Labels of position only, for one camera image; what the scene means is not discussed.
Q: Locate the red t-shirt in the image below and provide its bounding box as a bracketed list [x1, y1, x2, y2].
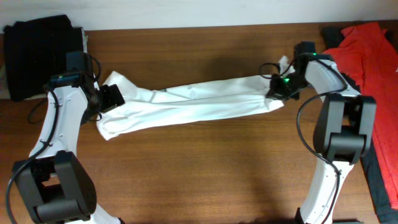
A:
[321, 22, 397, 210]

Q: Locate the white t-shirt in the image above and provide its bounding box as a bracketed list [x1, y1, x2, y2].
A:
[96, 71, 284, 140]

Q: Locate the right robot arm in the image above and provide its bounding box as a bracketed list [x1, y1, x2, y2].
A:
[266, 53, 376, 224]

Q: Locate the folded beige garment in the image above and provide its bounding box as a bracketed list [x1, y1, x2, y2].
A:
[0, 27, 91, 100]

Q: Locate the dark garment under red shirt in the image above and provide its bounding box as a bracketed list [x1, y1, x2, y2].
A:
[320, 26, 397, 224]

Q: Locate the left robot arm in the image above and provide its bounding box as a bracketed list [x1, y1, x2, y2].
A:
[9, 77, 125, 223]

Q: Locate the folded black garment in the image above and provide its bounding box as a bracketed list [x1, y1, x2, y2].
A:
[3, 14, 90, 102]

